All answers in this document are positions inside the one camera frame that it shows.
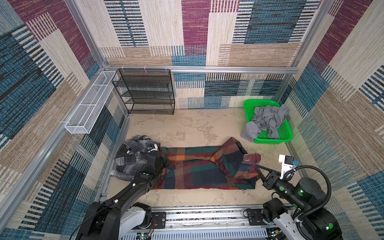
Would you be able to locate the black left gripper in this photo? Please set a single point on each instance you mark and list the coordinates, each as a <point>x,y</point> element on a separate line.
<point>163,158</point>

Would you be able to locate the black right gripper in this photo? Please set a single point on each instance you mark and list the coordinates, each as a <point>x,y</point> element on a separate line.
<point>271,178</point>

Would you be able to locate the grey plaid long sleeve shirt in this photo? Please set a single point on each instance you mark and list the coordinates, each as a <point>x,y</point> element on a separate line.
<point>131,157</point>

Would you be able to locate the multicolour plaid long sleeve shirt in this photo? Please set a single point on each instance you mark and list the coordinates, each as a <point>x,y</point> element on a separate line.
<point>225,167</point>

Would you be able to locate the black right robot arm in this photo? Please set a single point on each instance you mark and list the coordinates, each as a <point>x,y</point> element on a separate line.
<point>299,211</point>

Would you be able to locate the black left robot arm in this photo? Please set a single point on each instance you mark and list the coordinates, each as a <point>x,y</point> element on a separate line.
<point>115,217</point>

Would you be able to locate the green plastic basket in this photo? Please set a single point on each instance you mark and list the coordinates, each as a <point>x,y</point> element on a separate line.
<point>250,104</point>

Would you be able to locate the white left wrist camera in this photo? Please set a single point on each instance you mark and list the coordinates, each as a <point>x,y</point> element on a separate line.
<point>153,147</point>

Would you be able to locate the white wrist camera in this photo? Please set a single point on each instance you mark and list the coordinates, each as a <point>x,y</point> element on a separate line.
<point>288,163</point>
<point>153,147</point>

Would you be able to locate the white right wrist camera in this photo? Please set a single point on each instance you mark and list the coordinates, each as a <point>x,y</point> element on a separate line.
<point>288,163</point>

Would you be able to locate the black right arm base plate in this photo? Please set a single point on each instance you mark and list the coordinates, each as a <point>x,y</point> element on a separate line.
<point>255,217</point>

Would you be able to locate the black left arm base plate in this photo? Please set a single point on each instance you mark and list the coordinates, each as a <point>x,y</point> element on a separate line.
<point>158,220</point>

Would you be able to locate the aluminium mounting rail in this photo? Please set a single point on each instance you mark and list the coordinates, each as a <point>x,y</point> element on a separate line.
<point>207,223</point>

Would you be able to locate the black wire mesh shelf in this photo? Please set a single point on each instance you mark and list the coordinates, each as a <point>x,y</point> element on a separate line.
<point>146,91</point>

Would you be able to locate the white wire mesh tray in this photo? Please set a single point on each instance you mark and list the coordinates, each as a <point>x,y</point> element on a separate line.
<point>87,112</point>

